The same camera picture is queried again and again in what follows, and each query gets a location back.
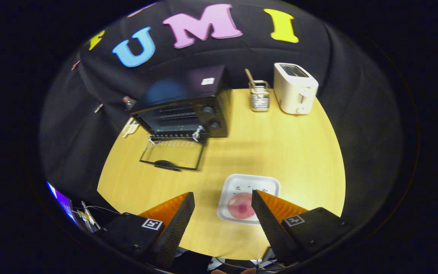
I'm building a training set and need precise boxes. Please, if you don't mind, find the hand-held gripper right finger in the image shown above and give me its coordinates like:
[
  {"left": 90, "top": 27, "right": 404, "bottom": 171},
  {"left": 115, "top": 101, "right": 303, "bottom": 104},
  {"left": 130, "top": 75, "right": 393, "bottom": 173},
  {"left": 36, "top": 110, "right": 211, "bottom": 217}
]
[{"left": 251, "top": 190, "right": 354, "bottom": 267}]

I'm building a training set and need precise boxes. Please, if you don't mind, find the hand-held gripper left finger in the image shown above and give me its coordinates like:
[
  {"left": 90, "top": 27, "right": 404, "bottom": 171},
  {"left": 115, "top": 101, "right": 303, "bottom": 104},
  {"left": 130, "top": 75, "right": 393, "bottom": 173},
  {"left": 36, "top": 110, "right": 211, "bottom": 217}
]
[{"left": 99, "top": 192, "right": 195, "bottom": 269}]

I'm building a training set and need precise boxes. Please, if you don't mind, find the pink round meat slice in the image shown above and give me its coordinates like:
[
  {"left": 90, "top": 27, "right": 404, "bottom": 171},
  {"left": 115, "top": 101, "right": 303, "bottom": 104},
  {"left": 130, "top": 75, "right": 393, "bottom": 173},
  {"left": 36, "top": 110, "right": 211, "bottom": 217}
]
[{"left": 227, "top": 192, "right": 257, "bottom": 219}]

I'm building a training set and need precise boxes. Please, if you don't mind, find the white square tray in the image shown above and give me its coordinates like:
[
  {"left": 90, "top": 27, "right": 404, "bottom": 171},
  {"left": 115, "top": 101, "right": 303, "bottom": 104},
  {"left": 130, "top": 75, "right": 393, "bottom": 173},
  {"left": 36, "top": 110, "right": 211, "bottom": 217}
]
[{"left": 217, "top": 174, "right": 281, "bottom": 225}]

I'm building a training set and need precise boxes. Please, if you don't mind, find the black toaster oven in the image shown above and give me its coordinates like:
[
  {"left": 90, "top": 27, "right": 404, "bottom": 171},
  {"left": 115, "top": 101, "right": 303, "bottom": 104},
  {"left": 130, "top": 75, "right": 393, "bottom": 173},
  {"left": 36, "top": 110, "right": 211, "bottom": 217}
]
[{"left": 128, "top": 64, "right": 233, "bottom": 172}]

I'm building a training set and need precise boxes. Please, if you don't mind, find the white toaster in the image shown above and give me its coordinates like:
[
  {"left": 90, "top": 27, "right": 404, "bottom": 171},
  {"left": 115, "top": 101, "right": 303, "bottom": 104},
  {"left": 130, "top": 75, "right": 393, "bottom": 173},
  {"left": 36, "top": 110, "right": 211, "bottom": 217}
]
[{"left": 273, "top": 63, "right": 319, "bottom": 115}]

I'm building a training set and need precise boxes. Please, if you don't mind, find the green and white packet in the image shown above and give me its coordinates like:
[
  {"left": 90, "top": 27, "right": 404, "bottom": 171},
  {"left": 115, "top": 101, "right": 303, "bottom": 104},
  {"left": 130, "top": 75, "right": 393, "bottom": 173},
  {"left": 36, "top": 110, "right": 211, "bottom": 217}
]
[{"left": 122, "top": 118, "right": 140, "bottom": 138}]

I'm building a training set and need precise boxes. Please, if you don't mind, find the lit display screen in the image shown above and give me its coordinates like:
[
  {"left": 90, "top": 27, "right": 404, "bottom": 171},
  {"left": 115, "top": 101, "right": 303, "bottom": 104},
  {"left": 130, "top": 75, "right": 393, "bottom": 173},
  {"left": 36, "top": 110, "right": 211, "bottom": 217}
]
[{"left": 46, "top": 182, "right": 76, "bottom": 223}]

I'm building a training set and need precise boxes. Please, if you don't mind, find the black backdrop cloth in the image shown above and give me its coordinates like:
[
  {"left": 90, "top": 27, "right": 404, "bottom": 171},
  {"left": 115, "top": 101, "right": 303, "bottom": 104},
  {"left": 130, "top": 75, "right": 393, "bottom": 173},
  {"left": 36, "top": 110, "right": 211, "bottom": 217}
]
[{"left": 38, "top": 0, "right": 406, "bottom": 236}]

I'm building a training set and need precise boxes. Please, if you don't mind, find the wooden utensil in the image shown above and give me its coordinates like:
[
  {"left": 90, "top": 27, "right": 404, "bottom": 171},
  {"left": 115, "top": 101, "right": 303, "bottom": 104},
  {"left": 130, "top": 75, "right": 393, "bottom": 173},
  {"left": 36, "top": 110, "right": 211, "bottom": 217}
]
[{"left": 244, "top": 68, "right": 257, "bottom": 92}]

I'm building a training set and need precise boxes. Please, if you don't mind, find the wire utensil holder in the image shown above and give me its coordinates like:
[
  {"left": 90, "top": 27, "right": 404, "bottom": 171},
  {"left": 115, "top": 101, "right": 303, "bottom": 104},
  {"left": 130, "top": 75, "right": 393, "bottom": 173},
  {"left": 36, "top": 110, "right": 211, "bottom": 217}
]
[{"left": 249, "top": 81, "right": 271, "bottom": 112}]

